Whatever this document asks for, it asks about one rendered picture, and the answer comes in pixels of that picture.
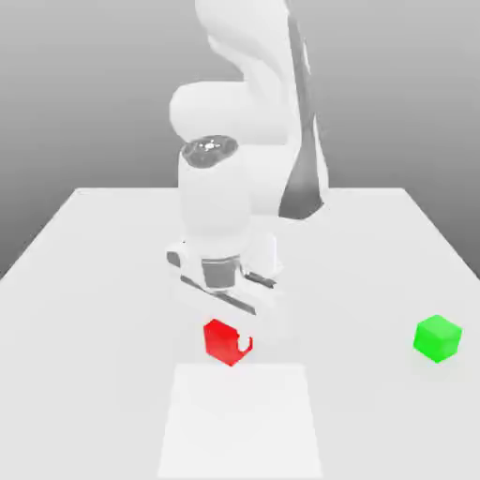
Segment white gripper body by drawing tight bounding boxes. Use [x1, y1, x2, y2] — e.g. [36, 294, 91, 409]
[172, 274, 281, 326]

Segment small red cube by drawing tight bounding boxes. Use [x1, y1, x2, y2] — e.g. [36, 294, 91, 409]
[202, 318, 254, 368]

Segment small green cube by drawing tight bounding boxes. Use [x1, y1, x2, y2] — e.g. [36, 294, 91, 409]
[412, 314, 464, 365]

